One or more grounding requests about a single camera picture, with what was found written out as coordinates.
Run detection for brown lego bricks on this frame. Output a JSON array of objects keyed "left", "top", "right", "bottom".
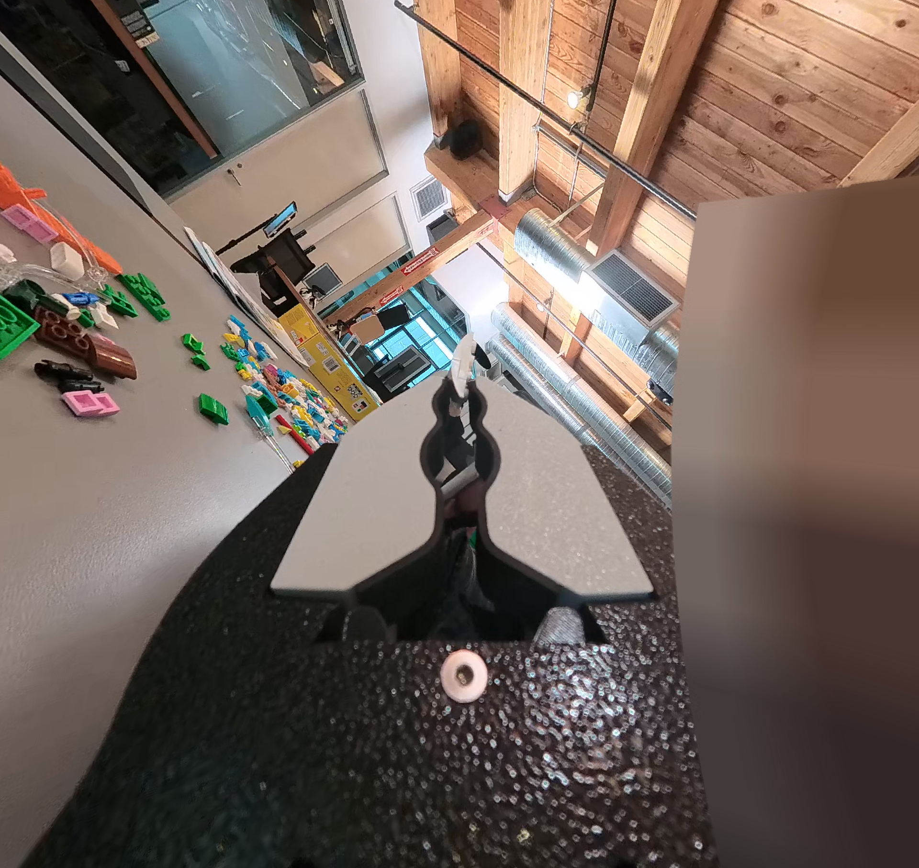
[{"left": 33, "top": 305, "right": 138, "bottom": 381}]

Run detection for black ceiling pipe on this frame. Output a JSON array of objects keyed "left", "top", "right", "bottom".
[{"left": 393, "top": 0, "right": 699, "bottom": 222}]

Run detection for lego instruction booklet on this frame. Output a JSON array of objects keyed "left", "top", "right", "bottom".
[{"left": 182, "top": 225, "right": 280, "bottom": 325}]

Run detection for clear lego piece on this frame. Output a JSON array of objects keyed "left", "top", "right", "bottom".
[{"left": 0, "top": 245, "right": 110, "bottom": 292}]

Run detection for large green lego plate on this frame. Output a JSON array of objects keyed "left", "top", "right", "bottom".
[{"left": 0, "top": 293, "right": 42, "bottom": 361}]

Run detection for pink lego plate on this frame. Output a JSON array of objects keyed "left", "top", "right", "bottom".
[{"left": 0, "top": 205, "right": 59, "bottom": 245}]

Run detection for cluster of green lego pieces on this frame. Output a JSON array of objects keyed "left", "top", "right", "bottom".
[{"left": 99, "top": 271, "right": 173, "bottom": 323}]

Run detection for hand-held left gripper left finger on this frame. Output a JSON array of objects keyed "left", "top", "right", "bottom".
[{"left": 269, "top": 380, "right": 450, "bottom": 601}]

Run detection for black object on beam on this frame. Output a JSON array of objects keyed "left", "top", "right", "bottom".
[{"left": 438, "top": 117, "right": 484, "bottom": 160}]

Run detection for yellow cardboard lego box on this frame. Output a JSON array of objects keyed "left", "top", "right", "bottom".
[{"left": 276, "top": 304, "right": 379, "bottom": 424}]

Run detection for orange lego piece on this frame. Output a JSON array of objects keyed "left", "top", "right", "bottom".
[{"left": 0, "top": 163, "right": 124, "bottom": 278}]

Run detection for white wall vent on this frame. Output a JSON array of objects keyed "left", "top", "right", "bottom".
[{"left": 410, "top": 177, "right": 450, "bottom": 222}]

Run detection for white duct vent grille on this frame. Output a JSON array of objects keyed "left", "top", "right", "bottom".
[{"left": 583, "top": 248, "right": 681, "bottom": 328}]

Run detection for black lego piece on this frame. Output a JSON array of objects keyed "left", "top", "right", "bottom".
[{"left": 34, "top": 359, "right": 104, "bottom": 394}]

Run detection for dark green lego piece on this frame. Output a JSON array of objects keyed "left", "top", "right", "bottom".
[{"left": 3, "top": 278, "right": 67, "bottom": 313}]

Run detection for pile of small colourful lego pieces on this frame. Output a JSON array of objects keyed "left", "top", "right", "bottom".
[{"left": 221, "top": 314, "right": 354, "bottom": 461}]

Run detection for pink lego frame piece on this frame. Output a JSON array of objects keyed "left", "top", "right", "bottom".
[{"left": 60, "top": 388, "right": 120, "bottom": 419}]

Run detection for black office chair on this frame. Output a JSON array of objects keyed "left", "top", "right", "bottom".
[{"left": 215, "top": 228, "right": 318, "bottom": 303}]

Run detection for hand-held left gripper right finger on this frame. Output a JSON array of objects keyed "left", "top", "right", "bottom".
[{"left": 470, "top": 383, "right": 655, "bottom": 602}]

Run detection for silver ventilation duct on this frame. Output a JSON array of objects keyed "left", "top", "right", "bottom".
[
  {"left": 487, "top": 301, "right": 673, "bottom": 504},
  {"left": 513, "top": 207, "right": 680, "bottom": 370}
]

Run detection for small white lego piece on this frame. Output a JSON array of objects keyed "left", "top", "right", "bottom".
[{"left": 444, "top": 333, "right": 480, "bottom": 418}]

